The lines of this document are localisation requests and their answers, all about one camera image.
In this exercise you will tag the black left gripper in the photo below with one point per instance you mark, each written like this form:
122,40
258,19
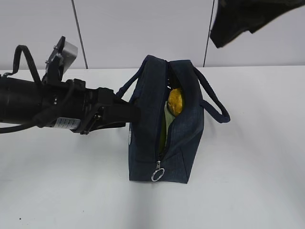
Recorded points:
97,109

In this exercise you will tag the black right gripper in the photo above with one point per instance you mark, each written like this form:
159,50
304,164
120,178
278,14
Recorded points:
233,17

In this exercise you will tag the green lidded glass food container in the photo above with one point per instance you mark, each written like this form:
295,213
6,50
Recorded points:
169,117

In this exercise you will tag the dark blue fabric lunch bag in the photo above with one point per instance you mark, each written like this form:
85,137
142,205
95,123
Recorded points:
153,82

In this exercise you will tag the yellow pumpkin squash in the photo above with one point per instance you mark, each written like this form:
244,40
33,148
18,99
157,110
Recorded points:
175,102

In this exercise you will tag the green cucumber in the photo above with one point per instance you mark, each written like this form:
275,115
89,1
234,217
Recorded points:
163,133

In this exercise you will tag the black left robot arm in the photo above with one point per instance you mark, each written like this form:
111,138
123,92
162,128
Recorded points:
25,105

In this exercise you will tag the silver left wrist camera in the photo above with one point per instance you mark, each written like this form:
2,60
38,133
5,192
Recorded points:
62,57

